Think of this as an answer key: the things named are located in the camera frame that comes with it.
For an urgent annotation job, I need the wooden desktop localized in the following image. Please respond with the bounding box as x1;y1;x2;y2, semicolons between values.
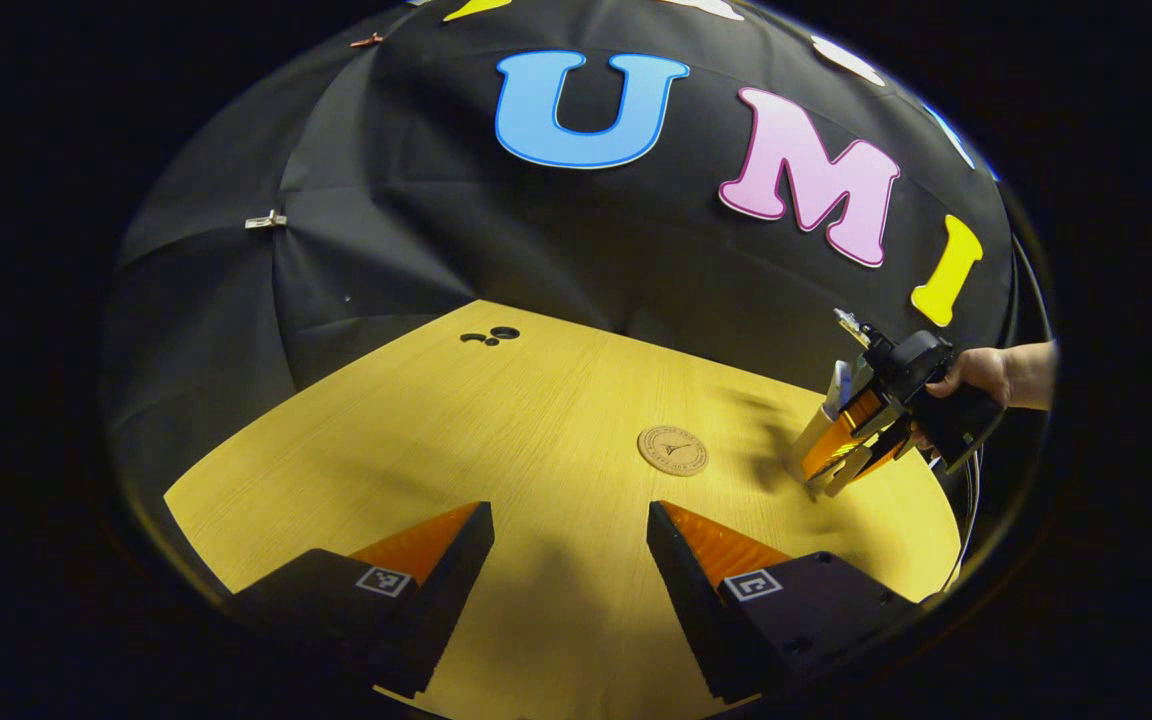
164;299;964;720

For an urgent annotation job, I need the black backdrop cloth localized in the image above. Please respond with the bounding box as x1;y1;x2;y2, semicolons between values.
101;0;1052;591

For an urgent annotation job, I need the round cork coaster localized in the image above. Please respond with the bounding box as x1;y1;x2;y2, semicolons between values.
636;425;710;477

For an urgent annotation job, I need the beige cup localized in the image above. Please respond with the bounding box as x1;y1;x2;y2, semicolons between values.
786;398;872;498

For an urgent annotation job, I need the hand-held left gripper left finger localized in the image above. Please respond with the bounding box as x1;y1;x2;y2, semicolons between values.
231;501;495;699

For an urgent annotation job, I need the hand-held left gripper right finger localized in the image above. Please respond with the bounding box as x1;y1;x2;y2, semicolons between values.
646;501;922;704

